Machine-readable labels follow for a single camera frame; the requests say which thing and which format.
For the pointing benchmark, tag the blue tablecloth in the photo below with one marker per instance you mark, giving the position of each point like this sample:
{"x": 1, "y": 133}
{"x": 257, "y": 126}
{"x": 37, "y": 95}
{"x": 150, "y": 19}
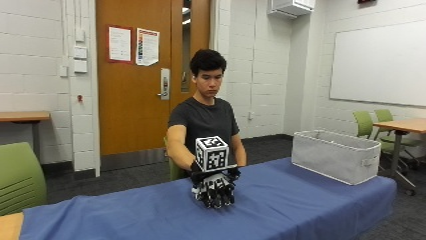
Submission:
{"x": 221, "y": 206}

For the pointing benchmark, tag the white marker cube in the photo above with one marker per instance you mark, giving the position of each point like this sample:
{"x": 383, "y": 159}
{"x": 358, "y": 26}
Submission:
{"x": 211, "y": 153}

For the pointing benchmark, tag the the person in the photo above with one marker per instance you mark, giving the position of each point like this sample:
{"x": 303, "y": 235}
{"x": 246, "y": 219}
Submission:
{"x": 203, "y": 113}

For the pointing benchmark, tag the grey fabric storage bin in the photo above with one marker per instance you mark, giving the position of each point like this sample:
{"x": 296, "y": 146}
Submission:
{"x": 332, "y": 156}

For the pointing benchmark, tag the wooden door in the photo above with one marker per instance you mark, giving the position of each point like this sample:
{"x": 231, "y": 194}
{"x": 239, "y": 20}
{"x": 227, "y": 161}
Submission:
{"x": 133, "y": 76}

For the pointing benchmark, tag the wooden table with metal legs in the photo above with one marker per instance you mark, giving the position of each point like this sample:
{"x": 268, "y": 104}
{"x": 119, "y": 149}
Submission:
{"x": 400, "y": 133}

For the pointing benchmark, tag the colourful paper poster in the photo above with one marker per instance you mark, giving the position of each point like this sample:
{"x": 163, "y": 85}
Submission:
{"x": 146, "y": 46}

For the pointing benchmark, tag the wooden side table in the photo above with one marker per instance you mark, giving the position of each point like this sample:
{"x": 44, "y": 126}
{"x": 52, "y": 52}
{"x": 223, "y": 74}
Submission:
{"x": 24, "y": 118}

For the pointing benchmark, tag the white paper notice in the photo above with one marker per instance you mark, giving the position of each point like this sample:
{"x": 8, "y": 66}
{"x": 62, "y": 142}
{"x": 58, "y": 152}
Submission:
{"x": 119, "y": 44}

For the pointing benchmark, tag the white whiteboard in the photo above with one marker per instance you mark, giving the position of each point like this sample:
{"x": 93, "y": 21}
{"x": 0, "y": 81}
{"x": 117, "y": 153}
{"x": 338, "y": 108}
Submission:
{"x": 379, "y": 65}

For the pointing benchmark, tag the white wall outlet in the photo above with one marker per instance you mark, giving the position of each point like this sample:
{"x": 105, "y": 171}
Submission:
{"x": 250, "y": 115}

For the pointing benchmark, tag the red wall pull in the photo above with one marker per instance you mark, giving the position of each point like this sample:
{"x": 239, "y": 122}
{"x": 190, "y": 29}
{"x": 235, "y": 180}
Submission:
{"x": 79, "y": 98}

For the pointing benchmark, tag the white wall switch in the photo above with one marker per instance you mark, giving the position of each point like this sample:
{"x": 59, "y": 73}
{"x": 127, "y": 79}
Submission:
{"x": 79, "y": 52}
{"x": 79, "y": 66}

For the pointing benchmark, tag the white wall-mounted unit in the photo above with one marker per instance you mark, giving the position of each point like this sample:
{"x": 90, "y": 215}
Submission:
{"x": 290, "y": 7}

